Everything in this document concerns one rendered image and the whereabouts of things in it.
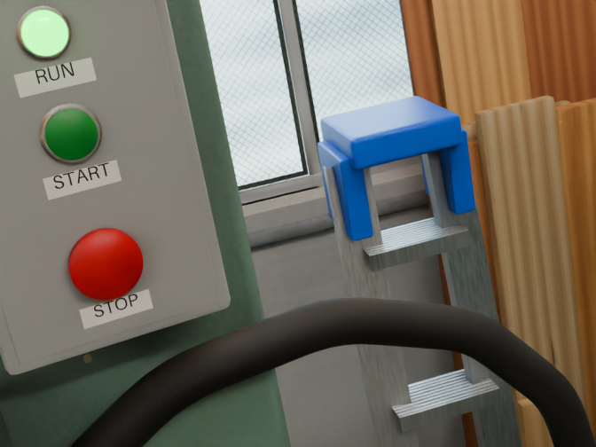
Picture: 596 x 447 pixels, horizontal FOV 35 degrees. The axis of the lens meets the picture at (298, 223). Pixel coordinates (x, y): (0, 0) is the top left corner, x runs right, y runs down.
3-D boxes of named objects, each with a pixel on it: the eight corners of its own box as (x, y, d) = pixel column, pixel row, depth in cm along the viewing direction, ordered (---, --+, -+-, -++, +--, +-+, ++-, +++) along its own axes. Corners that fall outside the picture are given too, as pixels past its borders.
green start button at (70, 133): (48, 169, 37) (32, 111, 37) (107, 154, 38) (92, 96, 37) (50, 173, 37) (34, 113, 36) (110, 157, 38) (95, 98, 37)
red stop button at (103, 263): (77, 303, 39) (58, 237, 38) (146, 282, 40) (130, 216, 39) (81, 312, 38) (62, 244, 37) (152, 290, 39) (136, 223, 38)
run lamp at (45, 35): (24, 64, 36) (10, 11, 35) (76, 52, 37) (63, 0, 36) (26, 66, 36) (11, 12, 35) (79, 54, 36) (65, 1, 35)
